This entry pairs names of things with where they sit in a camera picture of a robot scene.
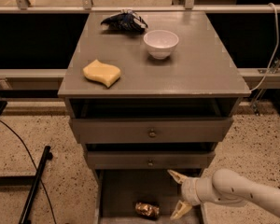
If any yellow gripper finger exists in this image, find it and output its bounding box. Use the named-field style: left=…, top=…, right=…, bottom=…
left=170, top=201, right=192, bottom=220
left=168, top=170, right=188, bottom=184

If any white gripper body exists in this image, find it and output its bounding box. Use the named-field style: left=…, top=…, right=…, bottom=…
left=181, top=177, right=201, bottom=206

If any orange soda can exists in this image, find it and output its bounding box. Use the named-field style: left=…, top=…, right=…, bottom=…
left=135, top=203, right=160, bottom=219

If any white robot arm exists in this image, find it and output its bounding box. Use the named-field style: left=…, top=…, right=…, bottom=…
left=168, top=169, right=280, bottom=219

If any grey middle drawer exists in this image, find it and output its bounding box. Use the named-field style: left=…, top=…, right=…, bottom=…
left=86, top=151, right=215, bottom=170

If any grey drawer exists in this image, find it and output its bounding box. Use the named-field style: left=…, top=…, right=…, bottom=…
left=70, top=118, right=233, bottom=144
left=86, top=151, right=215, bottom=170
left=93, top=170, right=206, bottom=224

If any grey bottom drawer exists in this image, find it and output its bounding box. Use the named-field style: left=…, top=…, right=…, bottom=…
left=93, top=170, right=206, bottom=224

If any grey drawer cabinet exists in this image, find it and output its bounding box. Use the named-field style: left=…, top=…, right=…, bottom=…
left=57, top=10, right=252, bottom=224

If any grey top drawer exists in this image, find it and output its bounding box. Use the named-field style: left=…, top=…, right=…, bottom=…
left=70, top=118, right=233, bottom=144

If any black stand leg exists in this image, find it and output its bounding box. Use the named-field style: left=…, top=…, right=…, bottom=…
left=19, top=146, right=52, bottom=224

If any white bowl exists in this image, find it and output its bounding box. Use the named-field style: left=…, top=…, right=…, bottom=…
left=143, top=30, right=179, bottom=60

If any yellow sponge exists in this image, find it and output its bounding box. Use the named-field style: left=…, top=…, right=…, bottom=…
left=83, top=60, right=121, bottom=88

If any blue chip bag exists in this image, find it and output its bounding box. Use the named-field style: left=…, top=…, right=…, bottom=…
left=101, top=9, right=148, bottom=34

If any black floor cable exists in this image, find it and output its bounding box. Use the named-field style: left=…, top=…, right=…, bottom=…
left=0, top=119, right=58, bottom=224

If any metal railing frame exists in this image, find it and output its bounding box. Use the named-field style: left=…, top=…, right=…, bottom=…
left=0, top=0, right=280, bottom=91

